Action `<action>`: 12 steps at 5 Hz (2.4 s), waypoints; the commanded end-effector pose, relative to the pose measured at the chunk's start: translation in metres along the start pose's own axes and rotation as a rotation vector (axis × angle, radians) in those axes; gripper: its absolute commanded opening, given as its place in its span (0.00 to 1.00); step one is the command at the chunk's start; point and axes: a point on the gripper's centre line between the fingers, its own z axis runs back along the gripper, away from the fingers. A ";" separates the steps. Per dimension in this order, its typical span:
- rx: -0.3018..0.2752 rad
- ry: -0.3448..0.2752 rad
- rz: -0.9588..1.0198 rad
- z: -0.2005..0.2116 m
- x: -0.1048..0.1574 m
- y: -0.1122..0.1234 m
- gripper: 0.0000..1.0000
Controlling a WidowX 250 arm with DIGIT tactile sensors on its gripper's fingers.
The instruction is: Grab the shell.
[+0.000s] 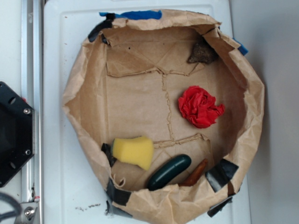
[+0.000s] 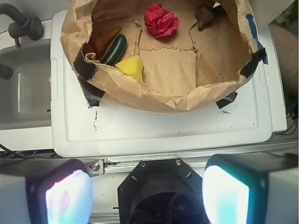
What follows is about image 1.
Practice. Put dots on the aluminium frame rail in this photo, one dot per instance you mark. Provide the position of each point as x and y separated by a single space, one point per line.
32 91

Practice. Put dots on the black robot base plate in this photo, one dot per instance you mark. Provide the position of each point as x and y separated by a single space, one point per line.
16 133

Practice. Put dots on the crumpled red paper ball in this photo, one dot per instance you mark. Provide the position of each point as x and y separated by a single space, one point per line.
199 108

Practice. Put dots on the white plastic tray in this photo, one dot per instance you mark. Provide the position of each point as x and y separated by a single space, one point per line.
71 192

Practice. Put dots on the dark brown rock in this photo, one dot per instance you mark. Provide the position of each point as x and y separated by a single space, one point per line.
202 52

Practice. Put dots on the brown paper bag bin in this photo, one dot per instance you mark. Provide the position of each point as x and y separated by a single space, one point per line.
126 83

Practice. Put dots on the yellow sponge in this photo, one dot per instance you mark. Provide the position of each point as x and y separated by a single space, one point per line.
136 151

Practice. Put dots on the brown orange shell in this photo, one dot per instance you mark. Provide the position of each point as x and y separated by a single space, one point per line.
195 175

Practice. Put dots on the dark green toy cucumber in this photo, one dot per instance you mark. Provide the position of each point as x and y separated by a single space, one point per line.
168 171

